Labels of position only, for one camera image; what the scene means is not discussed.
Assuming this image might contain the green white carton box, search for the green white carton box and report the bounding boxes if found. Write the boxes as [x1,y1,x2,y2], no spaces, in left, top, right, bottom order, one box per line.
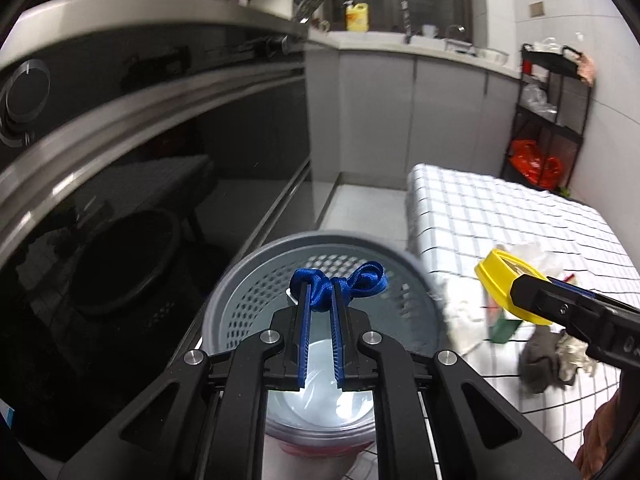
[487,306,522,344]

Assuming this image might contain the white tissue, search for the white tissue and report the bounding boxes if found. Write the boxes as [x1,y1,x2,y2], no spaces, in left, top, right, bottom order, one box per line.
[442,278,487,356]

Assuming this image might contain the grey perforated trash bin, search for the grey perforated trash bin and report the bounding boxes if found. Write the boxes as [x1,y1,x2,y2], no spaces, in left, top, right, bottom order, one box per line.
[202,231,451,445]

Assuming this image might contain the white mug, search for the white mug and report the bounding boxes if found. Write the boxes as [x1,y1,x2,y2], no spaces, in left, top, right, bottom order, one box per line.
[422,24,438,39]

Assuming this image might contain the clear plastic bag on shelf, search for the clear plastic bag on shelf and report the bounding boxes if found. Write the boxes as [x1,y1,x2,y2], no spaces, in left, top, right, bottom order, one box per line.
[521,84,558,122]

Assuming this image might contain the grey kitchen cabinets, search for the grey kitchen cabinets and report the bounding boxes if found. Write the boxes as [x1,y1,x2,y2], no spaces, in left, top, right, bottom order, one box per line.
[305,41,520,188]

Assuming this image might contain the person's right hand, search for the person's right hand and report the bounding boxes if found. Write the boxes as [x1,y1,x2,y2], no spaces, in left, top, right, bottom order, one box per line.
[574,391,620,479]

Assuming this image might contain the black metal shelf rack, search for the black metal shelf rack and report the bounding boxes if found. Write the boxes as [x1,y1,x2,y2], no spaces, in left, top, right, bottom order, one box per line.
[500,38,597,197]

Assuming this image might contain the yellow plastic lid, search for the yellow plastic lid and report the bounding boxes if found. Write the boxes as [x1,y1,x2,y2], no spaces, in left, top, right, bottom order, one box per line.
[475,248,552,326]

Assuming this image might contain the clear plastic cup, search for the clear plastic cup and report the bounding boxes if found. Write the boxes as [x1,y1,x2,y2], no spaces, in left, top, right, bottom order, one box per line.
[506,243,565,278]

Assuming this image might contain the red plastic stool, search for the red plastic stool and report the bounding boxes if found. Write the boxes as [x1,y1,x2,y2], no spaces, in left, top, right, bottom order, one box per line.
[278,440,373,458]

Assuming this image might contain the red plastic bag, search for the red plastic bag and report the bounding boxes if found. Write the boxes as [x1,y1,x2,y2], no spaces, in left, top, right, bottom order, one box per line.
[509,139,564,191]

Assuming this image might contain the black built-in oven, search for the black built-in oven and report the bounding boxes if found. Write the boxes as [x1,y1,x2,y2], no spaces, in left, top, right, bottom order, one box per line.
[1,25,310,462]

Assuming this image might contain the dark grey rag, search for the dark grey rag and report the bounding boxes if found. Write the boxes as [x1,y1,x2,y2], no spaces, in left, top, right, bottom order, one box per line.
[518,325,576,393]

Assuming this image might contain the white paper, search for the white paper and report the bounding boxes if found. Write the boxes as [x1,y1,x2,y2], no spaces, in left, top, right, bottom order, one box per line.
[555,332,598,385]

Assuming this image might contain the red checkered cloth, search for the red checkered cloth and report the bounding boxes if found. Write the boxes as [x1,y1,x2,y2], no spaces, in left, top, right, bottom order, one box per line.
[577,53,596,88]

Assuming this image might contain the blue ribbon bow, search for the blue ribbon bow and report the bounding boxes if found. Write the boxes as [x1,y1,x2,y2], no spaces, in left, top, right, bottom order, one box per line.
[290,261,388,312]

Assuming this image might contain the yellow detergent bottle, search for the yellow detergent bottle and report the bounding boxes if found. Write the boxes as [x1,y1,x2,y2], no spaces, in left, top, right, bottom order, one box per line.
[344,0,369,32]

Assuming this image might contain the chrome kitchen faucet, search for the chrome kitchen faucet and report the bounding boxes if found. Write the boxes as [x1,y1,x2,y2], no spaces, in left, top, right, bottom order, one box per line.
[400,0,413,44]

